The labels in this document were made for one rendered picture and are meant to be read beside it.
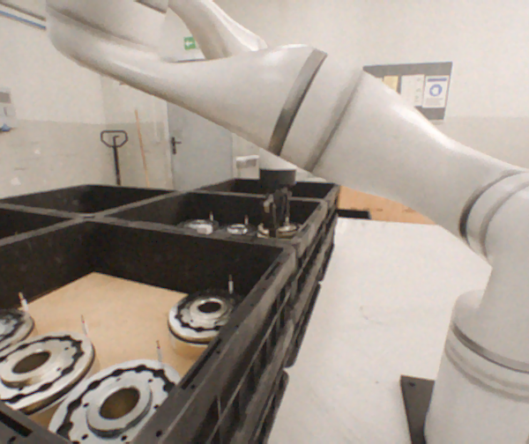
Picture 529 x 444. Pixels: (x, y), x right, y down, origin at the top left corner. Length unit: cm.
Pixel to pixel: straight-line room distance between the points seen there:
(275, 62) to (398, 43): 333
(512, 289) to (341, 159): 17
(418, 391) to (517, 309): 26
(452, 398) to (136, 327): 38
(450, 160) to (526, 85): 350
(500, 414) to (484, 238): 17
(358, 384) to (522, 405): 23
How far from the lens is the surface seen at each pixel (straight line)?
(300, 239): 39
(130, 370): 31
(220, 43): 39
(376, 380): 53
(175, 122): 407
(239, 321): 23
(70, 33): 30
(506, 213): 28
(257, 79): 22
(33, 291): 55
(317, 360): 53
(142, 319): 43
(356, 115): 21
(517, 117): 375
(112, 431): 27
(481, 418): 38
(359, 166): 23
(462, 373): 36
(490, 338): 32
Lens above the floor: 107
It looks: 17 degrees down
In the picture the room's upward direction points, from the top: straight up
